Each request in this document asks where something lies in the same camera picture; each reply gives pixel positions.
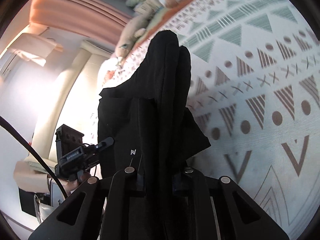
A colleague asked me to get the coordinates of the black long-sleeve shirt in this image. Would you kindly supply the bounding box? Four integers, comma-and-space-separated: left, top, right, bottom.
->
98, 30, 210, 177

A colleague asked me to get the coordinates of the white hanging shirt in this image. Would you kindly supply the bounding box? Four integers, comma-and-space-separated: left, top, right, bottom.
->
8, 33, 63, 67

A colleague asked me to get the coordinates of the patterned white bedspread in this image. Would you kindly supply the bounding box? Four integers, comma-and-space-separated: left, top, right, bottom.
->
98, 0, 319, 239

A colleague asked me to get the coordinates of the cream padded headboard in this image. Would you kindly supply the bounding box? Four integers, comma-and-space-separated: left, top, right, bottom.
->
31, 40, 111, 167

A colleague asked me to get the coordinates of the pink curtain left panel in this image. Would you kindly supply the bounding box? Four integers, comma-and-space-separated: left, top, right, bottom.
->
29, 0, 131, 46

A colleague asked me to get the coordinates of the person's left hand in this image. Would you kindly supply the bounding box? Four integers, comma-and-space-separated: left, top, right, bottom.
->
47, 171, 92, 198

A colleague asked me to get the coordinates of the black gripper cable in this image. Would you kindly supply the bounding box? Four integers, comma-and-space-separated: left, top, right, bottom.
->
0, 115, 70, 199

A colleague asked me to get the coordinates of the beige plush animal toy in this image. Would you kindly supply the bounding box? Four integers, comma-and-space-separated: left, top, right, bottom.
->
114, 9, 155, 68

